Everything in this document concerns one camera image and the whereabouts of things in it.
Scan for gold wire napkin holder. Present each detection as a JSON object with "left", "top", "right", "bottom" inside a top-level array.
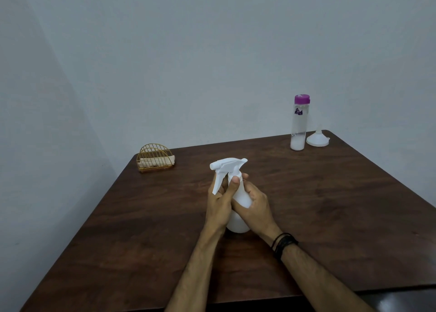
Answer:
[{"left": 136, "top": 143, "right": 176, "bottom": 173}]

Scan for person's right forearm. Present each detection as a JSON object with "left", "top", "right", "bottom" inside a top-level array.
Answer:
[{"left": 281, "top": 243, "right": 375, "bottom": 312}]

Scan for white translucent spray bottle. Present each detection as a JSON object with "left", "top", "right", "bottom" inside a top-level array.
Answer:
[{"left": 226, "top": 178, "right": 253, "bottom": 234}]

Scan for person's right hand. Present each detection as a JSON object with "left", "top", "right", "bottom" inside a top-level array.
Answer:
[{"left": 231, "top": 173, "right": 283, "bottom": 245}]

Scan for clear water bottle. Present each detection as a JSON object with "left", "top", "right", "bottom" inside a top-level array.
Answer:
[{"left": 290, "top": 103, "right": 311, "bottom": 151}]

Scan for black cord wristband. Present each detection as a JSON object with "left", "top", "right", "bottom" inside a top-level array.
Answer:
[{"left": 271, "top": 233, "right": 299, "bottom": 261}]

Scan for white plastic funnel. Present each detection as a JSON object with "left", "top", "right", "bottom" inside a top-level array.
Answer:
[{"left": 306, "top": 124, "right": 331, "bottom": 148}]

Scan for white spray trigger head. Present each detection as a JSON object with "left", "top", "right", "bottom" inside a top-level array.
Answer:
[{"left": 209, "top": 157, "right": 248, "bottom": 196}]

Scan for person's left forearm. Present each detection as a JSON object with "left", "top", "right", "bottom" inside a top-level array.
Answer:
[{"left": 165, "top": 226, "right": 226, "bottom": 312}]

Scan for person's left hand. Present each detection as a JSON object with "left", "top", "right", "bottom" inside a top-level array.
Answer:
[{"left": 205, "top": 173, "right": 243, "bottom": 236}]

